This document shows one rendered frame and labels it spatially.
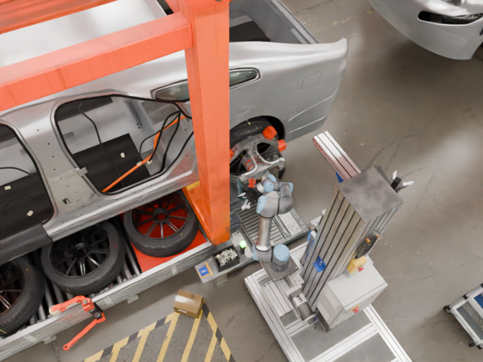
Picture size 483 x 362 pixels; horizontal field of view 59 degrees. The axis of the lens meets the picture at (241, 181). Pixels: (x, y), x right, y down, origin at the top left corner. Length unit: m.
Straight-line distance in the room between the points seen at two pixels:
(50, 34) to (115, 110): 1.16
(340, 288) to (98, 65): 1.95
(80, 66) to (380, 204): 1.51
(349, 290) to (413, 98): 3.44
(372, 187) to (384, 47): 4.25
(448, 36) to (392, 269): 2.43
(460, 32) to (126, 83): 3.45
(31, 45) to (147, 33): 1.34
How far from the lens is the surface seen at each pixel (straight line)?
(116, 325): 4.10
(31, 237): 3.56
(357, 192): 2.23
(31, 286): 3.89
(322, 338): 3.81
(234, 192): 4.24
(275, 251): 3.07
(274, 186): 3.21
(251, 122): 3.54
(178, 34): 1.87
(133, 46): 1.82
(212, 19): 1.86
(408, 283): 4.41
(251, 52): 3.13
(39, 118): 2.84
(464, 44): 5.13
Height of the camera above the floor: 3.86
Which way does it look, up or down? 58 degrees down
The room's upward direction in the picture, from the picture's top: 2 degrees clockwise
